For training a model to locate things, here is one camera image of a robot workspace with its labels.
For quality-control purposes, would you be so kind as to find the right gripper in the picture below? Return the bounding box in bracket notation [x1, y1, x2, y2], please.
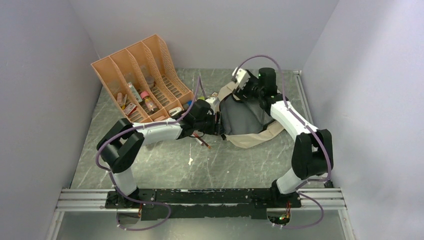
[232, 73, 264, 104]

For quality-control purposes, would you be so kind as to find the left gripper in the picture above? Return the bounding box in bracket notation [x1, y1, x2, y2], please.
[194, 110, 226, 136]

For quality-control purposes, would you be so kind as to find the beige canvas backpack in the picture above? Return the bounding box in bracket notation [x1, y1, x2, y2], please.
[216, 82, 285, 149]

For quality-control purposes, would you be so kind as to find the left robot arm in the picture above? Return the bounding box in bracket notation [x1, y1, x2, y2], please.
[95, 99, 224, 208]

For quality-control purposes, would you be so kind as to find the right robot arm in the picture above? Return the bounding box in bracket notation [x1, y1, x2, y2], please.
[232, 67, 334, 207]

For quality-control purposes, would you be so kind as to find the green white card pack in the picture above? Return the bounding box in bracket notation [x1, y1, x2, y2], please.
[127, 82, 143, 103]

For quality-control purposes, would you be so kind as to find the white red-capped marker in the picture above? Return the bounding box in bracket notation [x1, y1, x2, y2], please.
[192, 134, 205, 146]

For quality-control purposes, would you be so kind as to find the blue-capped grey bottle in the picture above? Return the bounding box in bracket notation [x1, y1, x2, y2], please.
[182, 100, 193, 110]

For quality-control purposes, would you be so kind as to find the white stapler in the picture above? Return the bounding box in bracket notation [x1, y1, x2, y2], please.
[168, 107, 183, 117]

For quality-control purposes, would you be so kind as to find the thin orange pen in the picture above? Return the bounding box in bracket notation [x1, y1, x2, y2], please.
[199, 138, 212, 149]

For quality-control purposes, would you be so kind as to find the pink-capped glitter bottle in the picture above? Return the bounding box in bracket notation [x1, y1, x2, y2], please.
[140, 91, 159, 114]

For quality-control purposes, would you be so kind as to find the clear jar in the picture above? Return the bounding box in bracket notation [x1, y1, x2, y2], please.
[145, 76, 155, 89]

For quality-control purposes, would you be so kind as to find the orange plastic file organizer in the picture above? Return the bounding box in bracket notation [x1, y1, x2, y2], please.
[91, 34, 194, 123]

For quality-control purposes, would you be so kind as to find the red small box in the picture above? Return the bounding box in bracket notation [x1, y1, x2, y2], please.
[123, 102, 137, 117]

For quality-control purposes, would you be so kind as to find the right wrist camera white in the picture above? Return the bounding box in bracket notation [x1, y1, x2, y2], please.
[231, 68, 250, 91]

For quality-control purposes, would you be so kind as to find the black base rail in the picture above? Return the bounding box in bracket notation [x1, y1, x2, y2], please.
[104, 187, 302, 221]

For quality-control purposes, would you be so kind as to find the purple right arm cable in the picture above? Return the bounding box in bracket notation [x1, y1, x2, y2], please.
[236, 54, 333, 230]

